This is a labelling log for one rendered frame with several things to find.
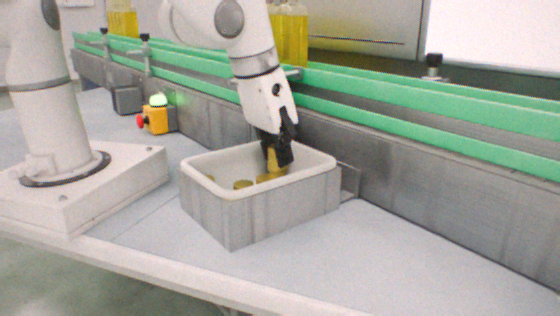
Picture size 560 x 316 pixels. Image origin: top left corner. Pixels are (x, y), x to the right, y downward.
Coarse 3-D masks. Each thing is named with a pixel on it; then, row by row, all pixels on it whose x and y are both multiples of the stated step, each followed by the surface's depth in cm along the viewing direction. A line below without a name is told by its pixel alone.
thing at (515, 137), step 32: (288, 64) 84; (320, 96) 78; (352, 96) 71; (384, 96) 65; (416, 96) 60; (448, 96) 56; (384, 128) 67; (416, 128) 62; (448, 128) 58; (480, 128) 54; (512, 128) 50; (544, 128) 47; (512, 160) 51; (544, 160) 48
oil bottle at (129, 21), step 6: (126, 0) 167; (126, 6) 167; (132, 6) 168; (120, 12) 169; (126, 12) 167; (132, 12) 168; (126, 18) 168; (132, 18) 169; (126, 24) 168; (132, 24) 170; (126, 30) 169; (132, 30) 171; (126, 36) 170; (132, 36) 171; (138, 36) 173
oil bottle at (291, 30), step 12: (276, 12) 85; (288, 12) 82; (300, 12) 84; (276, 24) 86; (288, 24) 83; (300, 24) 85; (276, 36) 87; (288, 36) 84; (300, 36) 85; (276, 48) 88; (288, 48) 85; (300, 48) 86; (288, 60) 86; (300, 60) 87
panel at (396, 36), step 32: (320, 0) 95; (352, 0) 87; (384, 0) 81; (416, 0) 74; (320, 32) 98; (352, 32) 89; (384, 32) 82; (416, 32) 76; (448, 64) 72; (480, 64) 67; (512, 64) 64
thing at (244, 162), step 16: (256, 144) 74; (192, 160) 67; (208, 160) 69; (224, 160) 71; (240, 160) 73; (256, 160) 75; (304, 160) 72; (320, 160) 69; (192, 176) 61; (224, 176) 72; (240, 176) 74; (256, 176) 76; (288, 176) 60; (304, 176) 61; (224, 192) 55; (240, 192) 55; (256, 192) 56
